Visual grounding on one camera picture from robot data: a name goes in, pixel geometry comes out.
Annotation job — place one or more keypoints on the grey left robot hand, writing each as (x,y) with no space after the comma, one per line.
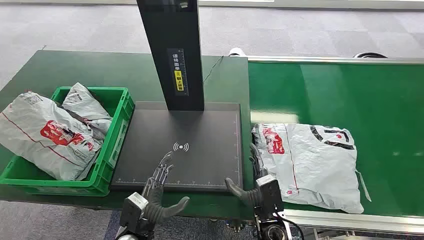
(155,207)

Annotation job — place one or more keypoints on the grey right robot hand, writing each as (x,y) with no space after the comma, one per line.
(250,198)

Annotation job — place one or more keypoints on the white mailer black stripe print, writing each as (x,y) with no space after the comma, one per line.
(314,165)

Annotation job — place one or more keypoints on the green conveyor belt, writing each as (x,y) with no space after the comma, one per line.
(364,99)

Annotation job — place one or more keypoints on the green plastic crate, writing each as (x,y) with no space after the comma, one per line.
(106,165)

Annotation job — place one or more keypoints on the small white crumpled mailer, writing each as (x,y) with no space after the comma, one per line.
(82,106)

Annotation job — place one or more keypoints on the black yellow column label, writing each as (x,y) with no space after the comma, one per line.
(179,73)

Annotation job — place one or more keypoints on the large white mailer red print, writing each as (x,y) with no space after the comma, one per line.
(36,132)

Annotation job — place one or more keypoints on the white round object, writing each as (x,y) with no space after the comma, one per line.
(236,52)

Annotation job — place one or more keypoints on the dark green table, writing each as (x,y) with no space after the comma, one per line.
(99,69)

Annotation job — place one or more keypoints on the black scanner column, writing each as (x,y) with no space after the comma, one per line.
(172,33)

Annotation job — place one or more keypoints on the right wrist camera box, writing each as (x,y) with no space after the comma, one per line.
(271,193)

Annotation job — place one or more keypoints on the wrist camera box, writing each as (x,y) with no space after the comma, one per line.
(132,210)
(271,193)

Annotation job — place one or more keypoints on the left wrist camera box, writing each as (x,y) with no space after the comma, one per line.
(132,210)

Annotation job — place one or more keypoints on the black scanner base plate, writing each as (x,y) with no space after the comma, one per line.
(205,132)

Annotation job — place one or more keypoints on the aluminium conveyor frame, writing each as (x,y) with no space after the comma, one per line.
(364,223)

